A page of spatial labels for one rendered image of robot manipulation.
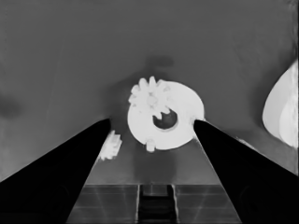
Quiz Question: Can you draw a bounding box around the white toothed gear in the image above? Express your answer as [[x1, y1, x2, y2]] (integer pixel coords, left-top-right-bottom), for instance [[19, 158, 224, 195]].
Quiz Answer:
[[128, 76, 173, 120], [98, 130, 123, 161]]

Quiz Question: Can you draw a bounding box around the large thick white disc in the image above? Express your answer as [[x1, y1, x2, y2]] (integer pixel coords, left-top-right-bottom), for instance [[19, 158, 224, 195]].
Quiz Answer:
[[262, 60, 299, 149]]

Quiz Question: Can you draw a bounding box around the white round pinned carrier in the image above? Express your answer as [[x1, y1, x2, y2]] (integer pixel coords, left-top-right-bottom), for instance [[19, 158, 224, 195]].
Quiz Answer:
[[126, 81, 206, 153]]

